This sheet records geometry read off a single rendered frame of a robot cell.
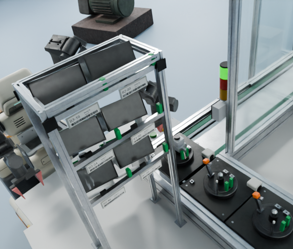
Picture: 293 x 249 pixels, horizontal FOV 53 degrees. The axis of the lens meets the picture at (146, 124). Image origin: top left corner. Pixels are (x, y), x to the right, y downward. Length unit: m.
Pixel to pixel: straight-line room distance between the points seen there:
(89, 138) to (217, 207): 0.64
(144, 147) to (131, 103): 0.18
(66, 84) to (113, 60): 0.14
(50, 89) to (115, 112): 0.21
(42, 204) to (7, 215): 1.32
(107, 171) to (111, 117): 0.18
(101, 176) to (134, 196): 0.54
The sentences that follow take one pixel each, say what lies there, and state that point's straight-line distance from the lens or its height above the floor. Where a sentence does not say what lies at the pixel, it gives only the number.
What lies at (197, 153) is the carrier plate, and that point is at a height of 0.97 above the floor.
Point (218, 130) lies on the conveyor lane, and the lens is 1.64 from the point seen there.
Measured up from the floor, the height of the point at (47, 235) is 0.86.
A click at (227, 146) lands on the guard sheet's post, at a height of 1.00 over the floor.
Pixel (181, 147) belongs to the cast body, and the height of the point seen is 1.05.
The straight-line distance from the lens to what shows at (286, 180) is 1.52.
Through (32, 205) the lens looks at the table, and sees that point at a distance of 1.62.
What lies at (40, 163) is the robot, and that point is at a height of 0.85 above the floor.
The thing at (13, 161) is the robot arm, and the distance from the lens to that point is 1.34.
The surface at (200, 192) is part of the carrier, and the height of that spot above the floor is 0.97.
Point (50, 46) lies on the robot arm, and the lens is 1.30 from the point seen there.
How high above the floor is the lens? 2.00
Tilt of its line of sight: 39 degrees down
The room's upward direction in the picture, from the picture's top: 11 degrees counter-clockwise
